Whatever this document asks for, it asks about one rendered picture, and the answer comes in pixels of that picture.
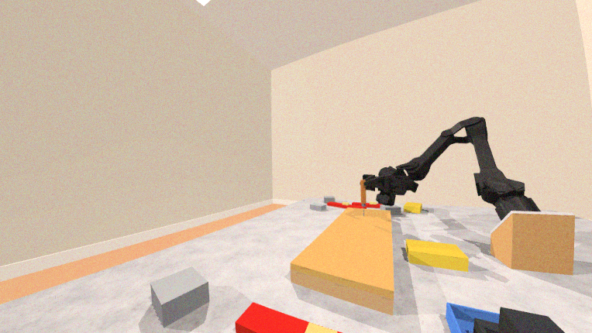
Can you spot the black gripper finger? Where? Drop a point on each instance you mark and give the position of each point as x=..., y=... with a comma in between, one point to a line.
x=369, y=178
x=380, y=182

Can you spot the blue tray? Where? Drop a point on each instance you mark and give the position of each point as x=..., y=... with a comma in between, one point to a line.
x=461, y=318

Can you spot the red rectangular block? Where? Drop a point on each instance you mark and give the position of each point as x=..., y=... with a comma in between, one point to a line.
x=260, y=319
x=343, y=205
x=368, y=205

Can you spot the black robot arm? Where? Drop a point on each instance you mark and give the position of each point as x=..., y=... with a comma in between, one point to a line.
x=505, y=194

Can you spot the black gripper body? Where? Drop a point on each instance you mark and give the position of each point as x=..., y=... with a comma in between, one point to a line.
x=399, y=183

